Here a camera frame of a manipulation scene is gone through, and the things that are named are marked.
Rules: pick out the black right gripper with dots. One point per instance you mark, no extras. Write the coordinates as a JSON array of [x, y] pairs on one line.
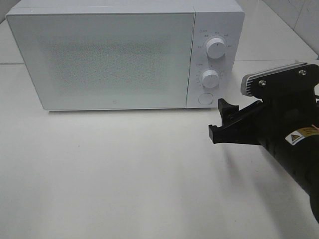
[[287, 129]]

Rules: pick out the round white door button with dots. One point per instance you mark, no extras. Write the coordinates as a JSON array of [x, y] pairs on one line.
[[205, 99]]

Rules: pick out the white microwave door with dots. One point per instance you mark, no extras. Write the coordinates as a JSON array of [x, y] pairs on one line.
[[106, 61]]

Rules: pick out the lower white timer knob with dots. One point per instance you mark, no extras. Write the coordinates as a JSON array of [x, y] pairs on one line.
[[210, 79]]

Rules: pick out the upper white power knob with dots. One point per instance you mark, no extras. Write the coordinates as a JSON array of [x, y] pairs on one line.
[[215, 47]]

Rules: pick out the white microwave oven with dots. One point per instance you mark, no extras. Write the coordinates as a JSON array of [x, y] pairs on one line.
[[222, 18]]

